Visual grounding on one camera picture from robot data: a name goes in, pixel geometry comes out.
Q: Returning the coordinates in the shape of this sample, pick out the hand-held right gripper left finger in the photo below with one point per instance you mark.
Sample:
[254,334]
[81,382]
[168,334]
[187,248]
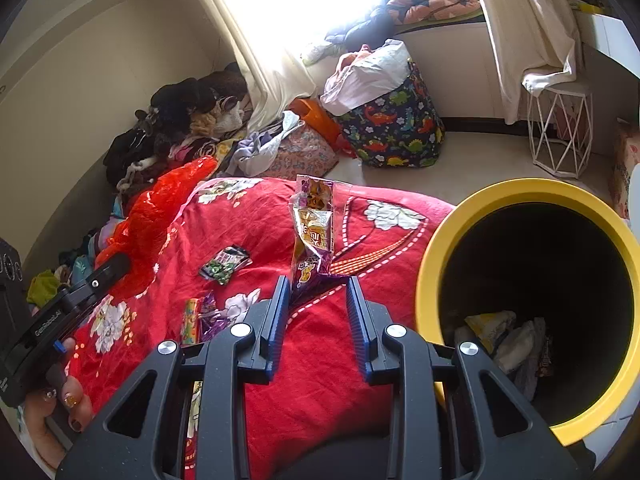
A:
[275,330]

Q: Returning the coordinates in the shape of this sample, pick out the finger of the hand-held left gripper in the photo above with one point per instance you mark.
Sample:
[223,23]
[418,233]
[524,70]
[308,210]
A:
[95,285]
[58,347]

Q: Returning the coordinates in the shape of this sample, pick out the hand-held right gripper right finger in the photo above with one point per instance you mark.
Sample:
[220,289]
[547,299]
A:
[361,330]

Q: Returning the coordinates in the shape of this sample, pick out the red plastic bag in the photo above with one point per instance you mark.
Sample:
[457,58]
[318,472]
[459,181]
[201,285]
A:
[150,220]

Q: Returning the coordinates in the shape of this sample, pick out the purple snack packet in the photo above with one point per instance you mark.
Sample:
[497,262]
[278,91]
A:
[312,230]

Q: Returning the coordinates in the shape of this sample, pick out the yellow trash bin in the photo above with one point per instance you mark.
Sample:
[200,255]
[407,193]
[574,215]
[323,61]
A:
[500,195]

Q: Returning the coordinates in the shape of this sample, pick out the person's left hand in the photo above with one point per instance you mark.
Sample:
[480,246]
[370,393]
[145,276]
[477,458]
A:
[50,425]

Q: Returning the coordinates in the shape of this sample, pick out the pile of colourful clothes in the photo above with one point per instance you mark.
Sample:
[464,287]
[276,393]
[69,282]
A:
[80,260]

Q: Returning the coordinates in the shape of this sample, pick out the green snack wrapper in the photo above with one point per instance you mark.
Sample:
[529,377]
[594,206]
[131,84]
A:
[225,265]

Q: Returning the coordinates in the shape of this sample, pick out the colourful candy wrapper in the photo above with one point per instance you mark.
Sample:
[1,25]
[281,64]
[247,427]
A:
[192,317]

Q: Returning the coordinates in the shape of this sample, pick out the red floral blanket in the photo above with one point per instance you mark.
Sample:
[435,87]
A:
[240,230]

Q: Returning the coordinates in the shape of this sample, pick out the floral cloth bag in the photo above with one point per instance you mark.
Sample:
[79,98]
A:
[305,152]

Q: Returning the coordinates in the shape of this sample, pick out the pale lavender garment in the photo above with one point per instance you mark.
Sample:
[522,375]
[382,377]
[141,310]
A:
[260,150]

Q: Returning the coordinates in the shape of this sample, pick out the pile of dark clothes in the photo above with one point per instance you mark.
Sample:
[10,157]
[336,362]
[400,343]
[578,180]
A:
[175,100]

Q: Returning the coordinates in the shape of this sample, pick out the dinosaur print fabric basket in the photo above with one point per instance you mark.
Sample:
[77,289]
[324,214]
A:
[395,130]

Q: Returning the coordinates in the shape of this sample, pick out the large white plastic bag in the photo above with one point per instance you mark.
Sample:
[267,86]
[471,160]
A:
[365,80]

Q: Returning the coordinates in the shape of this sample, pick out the cream curtain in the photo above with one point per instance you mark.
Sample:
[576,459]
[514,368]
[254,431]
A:
[520,35]
[260,60]

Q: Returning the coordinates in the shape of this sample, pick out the white cloth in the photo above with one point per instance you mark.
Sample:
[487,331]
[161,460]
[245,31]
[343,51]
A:
[320,52]

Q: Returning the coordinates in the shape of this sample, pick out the blue padded jacket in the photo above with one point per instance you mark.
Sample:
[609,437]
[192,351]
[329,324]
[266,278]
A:
[365,27]

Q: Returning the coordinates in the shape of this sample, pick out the printed cardboard box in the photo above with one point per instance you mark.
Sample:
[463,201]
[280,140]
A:
[625,160]

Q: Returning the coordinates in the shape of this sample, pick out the orange patterned quilt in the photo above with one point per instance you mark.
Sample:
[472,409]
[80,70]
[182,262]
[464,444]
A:
[435,2]

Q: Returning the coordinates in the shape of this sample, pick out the white cabinet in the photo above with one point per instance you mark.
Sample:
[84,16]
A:
[615,40]

